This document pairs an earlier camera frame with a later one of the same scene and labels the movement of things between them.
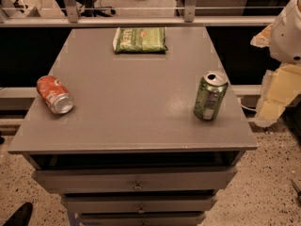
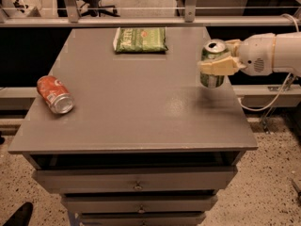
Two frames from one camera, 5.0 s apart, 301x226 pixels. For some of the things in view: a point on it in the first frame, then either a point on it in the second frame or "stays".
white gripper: (287, 38) → (255, 55)
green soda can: (212, 89) → (213, 48)
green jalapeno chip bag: (140, 40) stays
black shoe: (21, 217) stays
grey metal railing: (74, 20) stays
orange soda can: (55, 94) stays
